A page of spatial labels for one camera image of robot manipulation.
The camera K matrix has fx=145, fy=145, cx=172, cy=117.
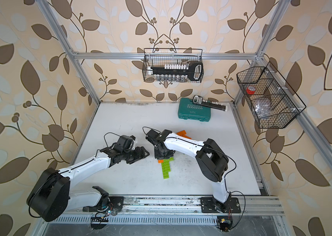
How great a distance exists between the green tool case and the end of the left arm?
428mm

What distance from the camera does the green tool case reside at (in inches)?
42.6

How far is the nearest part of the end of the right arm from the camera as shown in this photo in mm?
637

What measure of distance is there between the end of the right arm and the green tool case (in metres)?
0.41

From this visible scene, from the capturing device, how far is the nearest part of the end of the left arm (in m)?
0.63

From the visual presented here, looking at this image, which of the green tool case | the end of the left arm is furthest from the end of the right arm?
the green tool case

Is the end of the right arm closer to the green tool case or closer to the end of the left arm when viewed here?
the end of the left arm
